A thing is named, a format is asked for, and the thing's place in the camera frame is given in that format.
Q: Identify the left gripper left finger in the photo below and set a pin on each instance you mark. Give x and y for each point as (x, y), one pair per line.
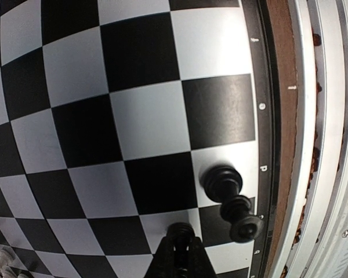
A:
(163, 263)

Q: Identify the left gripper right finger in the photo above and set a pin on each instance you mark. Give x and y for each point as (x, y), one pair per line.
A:
(199, 264)

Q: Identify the black grey chessboard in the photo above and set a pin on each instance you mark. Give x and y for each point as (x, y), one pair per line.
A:
(110, 112)

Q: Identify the aluminium front rail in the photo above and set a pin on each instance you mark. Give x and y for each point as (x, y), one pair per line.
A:
(315, 240)

